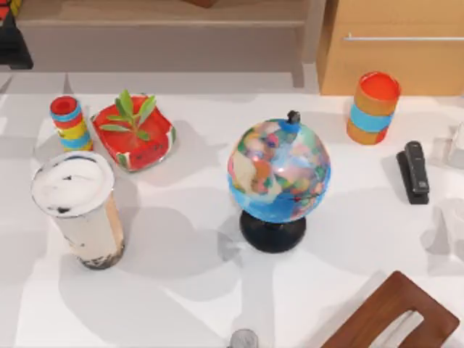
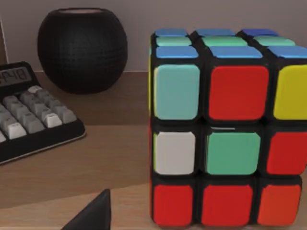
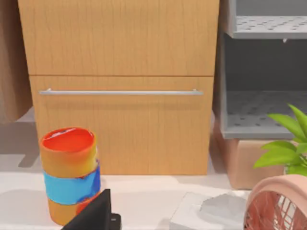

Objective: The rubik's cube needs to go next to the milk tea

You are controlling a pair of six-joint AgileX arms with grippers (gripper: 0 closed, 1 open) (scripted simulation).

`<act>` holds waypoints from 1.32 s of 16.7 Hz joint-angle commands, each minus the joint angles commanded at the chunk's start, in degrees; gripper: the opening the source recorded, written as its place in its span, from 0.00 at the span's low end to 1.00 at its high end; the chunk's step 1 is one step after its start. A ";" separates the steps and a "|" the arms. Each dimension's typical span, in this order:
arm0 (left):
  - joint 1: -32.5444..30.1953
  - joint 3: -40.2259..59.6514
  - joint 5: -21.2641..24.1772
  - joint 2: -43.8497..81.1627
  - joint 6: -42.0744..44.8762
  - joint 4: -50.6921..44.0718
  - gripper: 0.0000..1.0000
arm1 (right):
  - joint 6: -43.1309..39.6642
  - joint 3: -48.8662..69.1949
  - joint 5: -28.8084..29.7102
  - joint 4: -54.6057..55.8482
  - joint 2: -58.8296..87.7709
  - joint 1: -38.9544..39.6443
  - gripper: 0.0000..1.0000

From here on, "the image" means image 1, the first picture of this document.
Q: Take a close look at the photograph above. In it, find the colourful globe on black stand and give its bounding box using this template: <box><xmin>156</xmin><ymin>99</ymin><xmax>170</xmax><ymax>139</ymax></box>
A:
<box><xmin>227</xmin><ymin>110</ymin><xmax>332</xmax><ymax>254</ymax></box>

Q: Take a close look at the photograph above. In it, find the red watermelon plant pot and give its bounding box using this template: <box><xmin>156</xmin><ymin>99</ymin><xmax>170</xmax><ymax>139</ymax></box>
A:
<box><xmin>90</xmin><ymin>89</ymin><xmax>178</xmax><ymax>173</ymax></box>

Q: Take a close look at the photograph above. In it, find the bubble tea plastic cup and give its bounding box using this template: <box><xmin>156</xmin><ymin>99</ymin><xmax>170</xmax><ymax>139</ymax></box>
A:
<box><xmin>30</xmin><ymin>150</ymin><xmax>126</xmax><ymax>270</ymax></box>

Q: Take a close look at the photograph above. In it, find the orange and blue cup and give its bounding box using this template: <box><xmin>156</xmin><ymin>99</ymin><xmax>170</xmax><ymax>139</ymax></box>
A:
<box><xmin>346</xmin><ymin>70</ymin><xmax>402</xmax><ymax>146</ymax></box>

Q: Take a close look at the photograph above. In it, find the wooden open shelf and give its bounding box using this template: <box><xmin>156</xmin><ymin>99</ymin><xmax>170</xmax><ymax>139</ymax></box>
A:
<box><xmin>14</xmin><ymin>0</ymin><xmax>327</xmax><ymax>88</ymax></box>

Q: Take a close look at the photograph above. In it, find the grey round can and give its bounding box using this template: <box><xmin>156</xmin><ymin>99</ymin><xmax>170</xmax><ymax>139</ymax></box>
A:
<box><xmin>229</xmin><ymin>328</ymin><xmax>260</xmax><ymax>348</ymax></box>

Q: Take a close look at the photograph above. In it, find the stack of coloured rings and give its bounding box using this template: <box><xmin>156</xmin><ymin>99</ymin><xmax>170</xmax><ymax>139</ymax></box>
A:
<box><xmin>49</xmin><ymin>95</ymin><xmax>94</xmax><ymax>153</ymax></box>

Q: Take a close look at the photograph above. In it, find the black stapler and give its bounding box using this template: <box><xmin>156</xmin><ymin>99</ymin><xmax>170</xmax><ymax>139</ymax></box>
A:
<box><xmin>395</xmin><ymin>141</ymin><xmax>431</xmax><ymax>205</ymax></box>

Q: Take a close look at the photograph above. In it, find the wooden cupboard door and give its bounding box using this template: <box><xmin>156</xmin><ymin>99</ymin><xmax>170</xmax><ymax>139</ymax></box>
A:
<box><xmin>315</xmin><ymin>0</ymin><xmax>464</xmax><ymax>97</ymax></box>

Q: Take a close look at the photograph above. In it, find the brown wooden board with slot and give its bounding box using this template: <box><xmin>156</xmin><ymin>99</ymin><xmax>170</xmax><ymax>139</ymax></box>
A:
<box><xmin>318</xmin><ymin>270</ymin><xmax>461</xmax><ymax>348</ymax></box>

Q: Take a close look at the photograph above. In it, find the clear glass cup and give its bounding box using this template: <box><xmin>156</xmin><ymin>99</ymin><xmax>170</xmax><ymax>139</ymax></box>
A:
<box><xmin>429</xmin><ymin>121</ymin><xmax>464</xmax><ymax>170</ymax></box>

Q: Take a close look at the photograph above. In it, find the black and coloured object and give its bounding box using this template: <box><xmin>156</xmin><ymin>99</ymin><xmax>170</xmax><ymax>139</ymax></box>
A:
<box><xmin>0</xmin><ymin>0</ymin><xmax>35</xmax><ymax>70</ymax></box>

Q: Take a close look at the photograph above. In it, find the long metal handle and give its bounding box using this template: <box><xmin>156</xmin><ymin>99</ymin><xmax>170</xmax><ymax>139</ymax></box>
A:
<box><xmin>343</xmin><ymin>33</ymin><xmax>464</xmax><ymax>43</ymax></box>

